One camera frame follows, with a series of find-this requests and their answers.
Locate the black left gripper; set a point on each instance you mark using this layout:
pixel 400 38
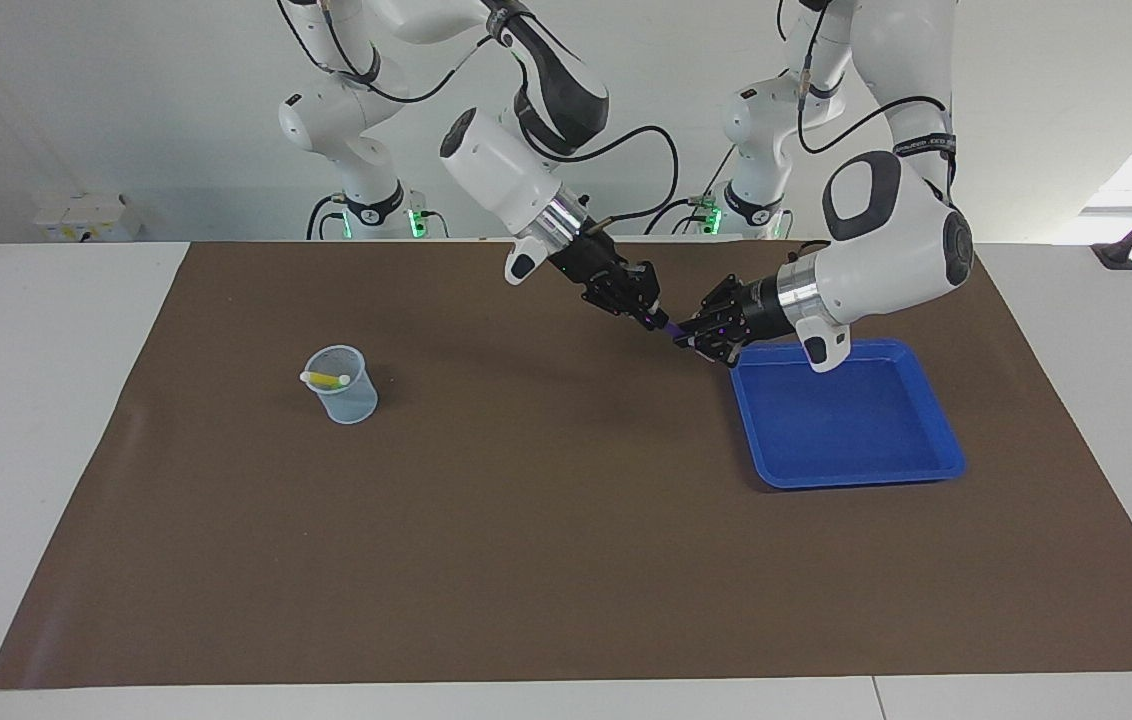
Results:
pixel 746 315

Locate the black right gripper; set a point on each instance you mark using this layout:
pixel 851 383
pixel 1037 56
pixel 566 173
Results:
pixel 611 280

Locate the purple pen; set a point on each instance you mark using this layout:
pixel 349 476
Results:
pixel 674 330

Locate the yellow pen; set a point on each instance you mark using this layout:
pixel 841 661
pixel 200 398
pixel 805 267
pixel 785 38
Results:
pixel 326 380

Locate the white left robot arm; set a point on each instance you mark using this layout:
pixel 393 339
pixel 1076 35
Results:
pixel 896 250

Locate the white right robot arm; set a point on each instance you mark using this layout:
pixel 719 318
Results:
pixel 496 165

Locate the blue plastic tray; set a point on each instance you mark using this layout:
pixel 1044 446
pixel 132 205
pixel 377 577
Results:
pixel 866 430

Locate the brown table mat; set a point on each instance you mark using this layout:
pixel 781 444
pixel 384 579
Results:
pixel 566 560

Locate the translucent mesh pen cup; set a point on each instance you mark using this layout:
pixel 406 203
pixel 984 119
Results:
pixel 351 405

